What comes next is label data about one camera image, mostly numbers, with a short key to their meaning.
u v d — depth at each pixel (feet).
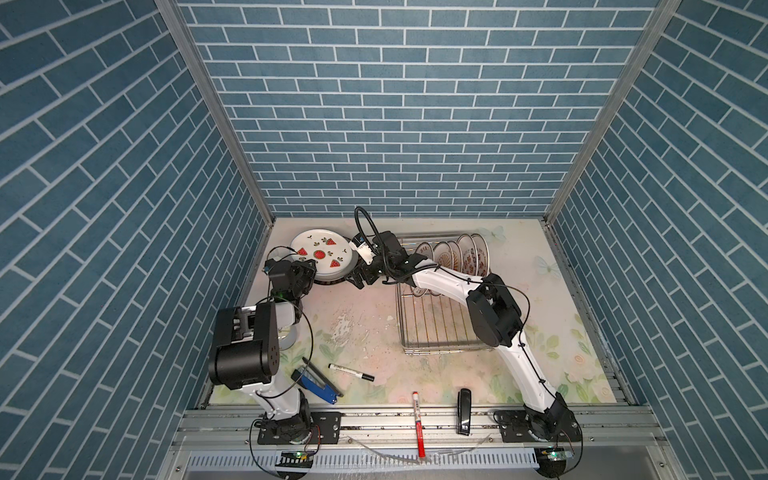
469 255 3.09
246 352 1.55
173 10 2.30
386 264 2.53
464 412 2.45
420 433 2.41
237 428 2.42
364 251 2.83
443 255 3.14
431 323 3.00
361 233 2.71
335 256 3.25
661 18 2.37
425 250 3.22
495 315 1.92
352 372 2.73
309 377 2.66
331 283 3.24
